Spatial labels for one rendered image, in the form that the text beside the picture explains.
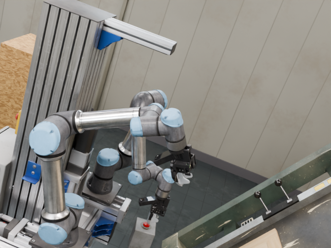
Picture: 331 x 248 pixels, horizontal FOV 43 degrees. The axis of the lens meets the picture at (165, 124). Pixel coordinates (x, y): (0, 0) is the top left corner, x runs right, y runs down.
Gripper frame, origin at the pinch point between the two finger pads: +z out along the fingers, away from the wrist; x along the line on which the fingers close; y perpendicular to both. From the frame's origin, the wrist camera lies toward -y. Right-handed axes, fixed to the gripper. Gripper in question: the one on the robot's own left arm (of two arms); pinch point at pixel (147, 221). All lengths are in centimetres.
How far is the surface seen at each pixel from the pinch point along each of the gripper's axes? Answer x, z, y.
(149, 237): -6.1, 6.0, 3.5
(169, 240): 2.1, 10.3, 16.4
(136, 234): -6.1, 6.2, -4.3
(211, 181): 241, 96, 91
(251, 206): 0, -29, 52
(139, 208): 146, 96, 10
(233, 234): -22, -23, 41
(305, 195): -22, -57, 65
